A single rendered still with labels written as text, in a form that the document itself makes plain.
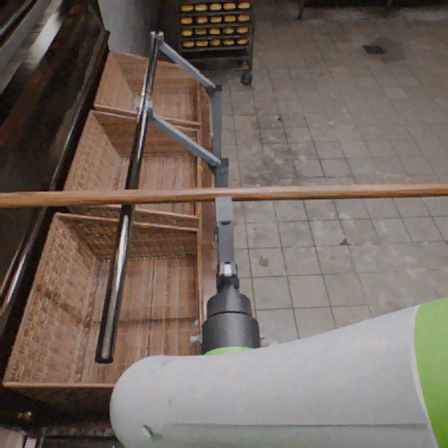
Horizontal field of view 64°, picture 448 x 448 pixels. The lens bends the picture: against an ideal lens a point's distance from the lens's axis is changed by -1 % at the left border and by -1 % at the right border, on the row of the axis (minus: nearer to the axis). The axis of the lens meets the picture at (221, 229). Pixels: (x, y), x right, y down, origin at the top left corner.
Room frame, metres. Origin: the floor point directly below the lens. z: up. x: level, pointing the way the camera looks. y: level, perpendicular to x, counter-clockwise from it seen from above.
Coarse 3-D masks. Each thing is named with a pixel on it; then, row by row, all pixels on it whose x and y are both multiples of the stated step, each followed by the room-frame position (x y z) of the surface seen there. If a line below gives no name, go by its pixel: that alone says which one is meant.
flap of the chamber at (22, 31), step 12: (0, 0) 1.04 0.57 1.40; (12, 0) 1.02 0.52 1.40; (48, 0) 1.02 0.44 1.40; (0, 12) 0.94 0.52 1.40; (36, 12) 0.93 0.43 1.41; (24, 24) 0.84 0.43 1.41; (12, 36) 0.77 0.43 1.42; (24, 36) 0.82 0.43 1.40; (12, 48) 0.75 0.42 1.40; (0, 60) 0.69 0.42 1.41; (0, 72) 0.66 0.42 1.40
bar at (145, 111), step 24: (168, 48) 1.40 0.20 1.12; (192, 72) 1.40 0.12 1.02; (144, 96) 0.96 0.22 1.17; (216, 96) 1.39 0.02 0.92; (144, 120) 0.84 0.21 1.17; (216, 120) 1.39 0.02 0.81; (144, 144) 0.75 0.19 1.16; (192, 144) 0.92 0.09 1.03; (216, 144) 1.39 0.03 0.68; (216, 168) 0.92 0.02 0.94; (120, 216) 0.50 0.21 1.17; (120, 240) 0.43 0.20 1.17; (216, 240) 1.35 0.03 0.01; (120, 264) 0.38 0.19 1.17; (120, 288) 0.33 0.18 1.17; (120, 312) 0.29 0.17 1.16; (96, 360) 0.20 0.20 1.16
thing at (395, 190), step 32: (32, 192) 0.53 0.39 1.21; (64, 192) 0.53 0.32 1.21; (96, 192) 0.53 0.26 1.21; (128, 192) 0.53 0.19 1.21; (160, 192) 0.53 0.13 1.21; (192, 192) 0.53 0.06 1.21; (224, 192) 0.53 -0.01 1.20; (256, 192) 0.54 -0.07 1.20; (288, 192) 0.54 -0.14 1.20; (320, 192) 0.54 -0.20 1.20; (352, 192) 0.54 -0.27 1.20; (384, 192) 0.54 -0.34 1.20; (416, 192) 0.54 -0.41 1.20
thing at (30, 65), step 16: (64, 0) 1.71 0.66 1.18; (80, 0) 1.78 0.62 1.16; (64, 16) 1.54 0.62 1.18; (48, 32) 1.39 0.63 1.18; (64, 32) 1.46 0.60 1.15; (32, 48) 1.26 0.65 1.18; (48, 48) 1.27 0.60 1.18; (32, 64) 1.15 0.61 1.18; (48, 64) 1.22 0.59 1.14; (16, 80) 1.04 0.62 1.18; (32, 80) 1.07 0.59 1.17; (0, 96) 0.95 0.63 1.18; (16, 96) 0.95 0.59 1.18; (0, 112) 0.87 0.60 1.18; (16, 112) 0.90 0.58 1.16; (0, 128) 0.80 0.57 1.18; (0, 144) 0.76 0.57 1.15
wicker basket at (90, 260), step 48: (48, 240) 0.69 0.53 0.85; (96, 240) 0.80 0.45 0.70; (144, 240) 0.81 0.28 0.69; (192, 240) 0.82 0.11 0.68; (48, 288) 0.55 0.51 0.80; (96, 288) 0.67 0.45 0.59; (144, 288) 0.67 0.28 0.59; (192, 288) 0.67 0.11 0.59; (48, 336) 0.42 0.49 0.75; (96, 336) 0.49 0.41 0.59; (144, 336) 0.49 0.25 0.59; (192, 336) 0.49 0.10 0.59; (48, 384) 0.27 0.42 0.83; (96, 384) 0.27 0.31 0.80
